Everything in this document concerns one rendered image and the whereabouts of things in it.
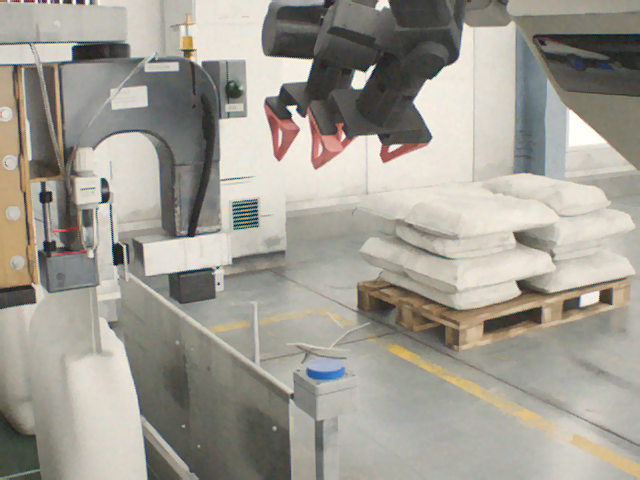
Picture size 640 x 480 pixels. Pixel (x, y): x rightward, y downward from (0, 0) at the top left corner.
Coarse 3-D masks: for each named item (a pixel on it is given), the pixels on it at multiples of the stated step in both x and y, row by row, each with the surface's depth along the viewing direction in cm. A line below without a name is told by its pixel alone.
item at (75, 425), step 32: (96, 288) 142; (32, 320) 175; (64, 320) 163; (96, 320) 145; (32, 352) 171; (64, 352) 153; (96, 352) 148; (32, 384) 174; (64, 384) 151; (96, 384) 152; (128, 384) 154; (64, 416) 152; (96, 416) 151; (128, 416) 155; (64, 448) 154; (96, 448) 152; (128, 448) 156
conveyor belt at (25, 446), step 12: (0, 420) 227; (0, 432) 219; (12, 432) 219; (0, 444) 212; (12, 444) 213; (24, 444) 213; (36, 444) 212; (0, 456) 206; (12, 456) 206; (24, 456) 206; (36, 456) 206; (0, 468) 200; (12, 468) 200; (24, 468) 200; (36, 468) 200
